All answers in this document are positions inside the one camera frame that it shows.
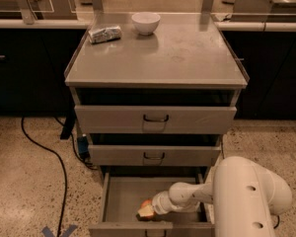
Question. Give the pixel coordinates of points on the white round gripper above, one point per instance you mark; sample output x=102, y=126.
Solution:
x=160, y=203

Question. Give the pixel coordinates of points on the orange fruit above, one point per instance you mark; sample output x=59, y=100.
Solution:
x=146, y=202

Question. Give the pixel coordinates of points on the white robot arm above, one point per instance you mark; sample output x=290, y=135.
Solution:
x=244, y=196

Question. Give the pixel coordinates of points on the bottom grey drawer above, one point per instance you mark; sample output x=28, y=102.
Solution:
x=122, y=197

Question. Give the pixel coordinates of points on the grey drawer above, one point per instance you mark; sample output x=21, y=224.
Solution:
x=149, y=119
x=130, y=155
x=122, y=197

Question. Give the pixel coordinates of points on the middle grey drawer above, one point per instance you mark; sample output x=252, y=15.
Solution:
x=130, y=155

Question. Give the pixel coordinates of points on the top grey drawer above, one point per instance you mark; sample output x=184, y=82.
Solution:
x=149, y=119

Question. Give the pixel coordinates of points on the grey metal drawer cabinet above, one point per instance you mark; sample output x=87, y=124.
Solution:
x=184, y=63

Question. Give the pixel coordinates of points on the blue power adapter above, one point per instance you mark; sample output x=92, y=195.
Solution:
x=82, y=144

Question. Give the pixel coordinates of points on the silver foil snack packet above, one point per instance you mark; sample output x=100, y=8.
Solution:
x=104, y=34

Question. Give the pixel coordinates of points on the white ceramic bowl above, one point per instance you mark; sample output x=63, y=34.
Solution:
x=145, y=22

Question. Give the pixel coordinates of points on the black counter cabinet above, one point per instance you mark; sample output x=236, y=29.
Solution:
x=32, y=65

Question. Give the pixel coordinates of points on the left grey metal post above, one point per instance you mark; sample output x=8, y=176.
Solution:
x=27, y=14

